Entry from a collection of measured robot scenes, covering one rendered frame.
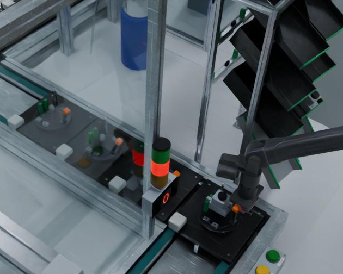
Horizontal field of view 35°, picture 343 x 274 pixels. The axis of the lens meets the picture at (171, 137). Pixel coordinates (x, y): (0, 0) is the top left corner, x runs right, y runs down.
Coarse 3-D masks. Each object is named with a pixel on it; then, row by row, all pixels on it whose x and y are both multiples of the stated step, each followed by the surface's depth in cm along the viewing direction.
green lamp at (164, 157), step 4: (152, 148) 142; (152, 152) 143; (156, 152) 142; (160, 152) 141; (164, 152) 142; (168, 152) 143; (152, 156) 144; (156, 156) 143; (160, 156) 142; (164, 156) 143; (168, 156) 144; (152, 160) 145; (156, 160) 144; (160, 160) 144; (164, 160) 144; (168, 160) 145
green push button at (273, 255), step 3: (270, 252) 173; (273, 252) 173; (276, 252) 173; (267, 255) 173; (270, 255) 173; (273, 255) 173; (276, 255) 173; (279, 255) 173; (267, 258) 173; (270, 258) 172; (273, 258) 172; (276, 258) 172; (273, 261) 172
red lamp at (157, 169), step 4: (152, 164) 146; (156, 164) 145; (160, 164) 145; (164, 164) 145; (168, 164) 147; (152, 168) 147; (156, 168) 146; (160, 168) 146; (164, 168) 146; (168, 168) 148; (152, 172) 149; (156, 172) 147; (160, 172) 147; (164, 172) 148
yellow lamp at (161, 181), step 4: (168, 172) 150; (152, 176) 150; (156, 176) 149; (160, 176) 149; (164, 176) 149; (152, 180) 151; (156, 180) 150; (160, 180) 150; (164, 180) 150; (152, 184) 152; (156, 184) 151; (160, 184) 151; (164, 184) 152
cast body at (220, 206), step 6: (216, 192) 174; (222, 192) 173; (210, 198) 177; (216, 198) 173; (222, 198) 172; (228, 198) 173; (210, 204) 176; (216, 204) 174; (222, 204) 172; (228, 204) 175; (216, 210) 176; (222, 210) 174; (228, 210) 175
